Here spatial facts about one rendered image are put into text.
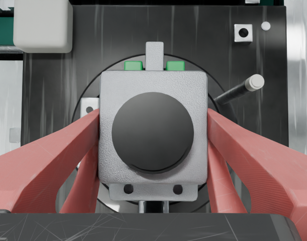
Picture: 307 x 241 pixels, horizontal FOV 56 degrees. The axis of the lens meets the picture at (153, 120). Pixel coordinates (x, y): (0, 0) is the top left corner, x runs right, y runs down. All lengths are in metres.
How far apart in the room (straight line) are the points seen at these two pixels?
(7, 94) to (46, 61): 0.09
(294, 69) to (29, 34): 0.24
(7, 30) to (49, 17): 0.07
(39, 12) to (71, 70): 0.05
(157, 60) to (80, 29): 0.14
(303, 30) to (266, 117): 0.09
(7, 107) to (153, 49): 0.22
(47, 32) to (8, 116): 0.12
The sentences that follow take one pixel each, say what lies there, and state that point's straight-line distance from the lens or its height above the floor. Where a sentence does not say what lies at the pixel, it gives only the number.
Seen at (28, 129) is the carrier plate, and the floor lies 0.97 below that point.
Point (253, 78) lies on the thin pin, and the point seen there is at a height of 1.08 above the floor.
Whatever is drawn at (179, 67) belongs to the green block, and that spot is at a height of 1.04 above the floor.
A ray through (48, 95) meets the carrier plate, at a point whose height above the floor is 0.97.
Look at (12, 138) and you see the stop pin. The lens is 0.29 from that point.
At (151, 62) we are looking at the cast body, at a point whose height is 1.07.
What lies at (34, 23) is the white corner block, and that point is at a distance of 0.28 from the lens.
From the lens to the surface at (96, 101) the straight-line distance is 0.23.
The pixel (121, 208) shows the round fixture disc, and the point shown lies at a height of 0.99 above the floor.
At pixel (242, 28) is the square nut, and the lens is 0.28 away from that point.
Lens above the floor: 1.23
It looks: 87 degrees down
